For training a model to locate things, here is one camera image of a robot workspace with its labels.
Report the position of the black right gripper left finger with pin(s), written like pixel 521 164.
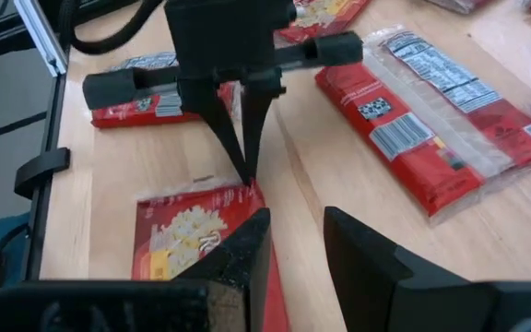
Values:
pixel 247 258

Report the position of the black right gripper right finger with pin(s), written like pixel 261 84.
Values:
pixel 371 286

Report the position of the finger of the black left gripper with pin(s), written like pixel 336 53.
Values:
pixel 256 115
pixel 210 110

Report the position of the silver aluminium bar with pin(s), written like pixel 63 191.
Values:
pixel 39 37

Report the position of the black frame clamp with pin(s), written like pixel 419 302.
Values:
pixel 39 171

